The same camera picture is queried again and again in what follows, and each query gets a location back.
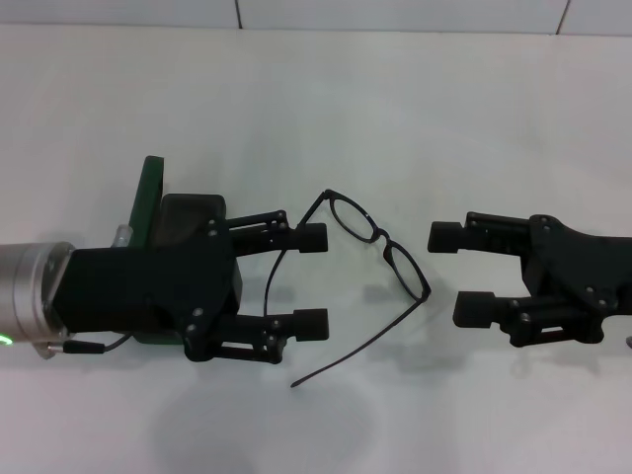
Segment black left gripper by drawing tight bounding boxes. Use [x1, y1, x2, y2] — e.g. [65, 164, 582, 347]
[51, 219, 244, 357]

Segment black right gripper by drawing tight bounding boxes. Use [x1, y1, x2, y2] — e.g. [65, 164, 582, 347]
[428, 210, 632, 348]

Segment black glasses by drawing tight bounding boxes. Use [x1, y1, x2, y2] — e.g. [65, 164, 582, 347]
[264, 189, 432, 390]

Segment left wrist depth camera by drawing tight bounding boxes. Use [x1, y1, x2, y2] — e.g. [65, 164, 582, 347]
[160, 194, 229, 251]

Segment left gripper silver connector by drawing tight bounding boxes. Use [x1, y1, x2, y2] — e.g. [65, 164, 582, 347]
[111, 223, 135, 249]

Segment green glasses case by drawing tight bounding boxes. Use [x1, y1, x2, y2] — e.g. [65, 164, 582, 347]
[125, 155, 188, 347]

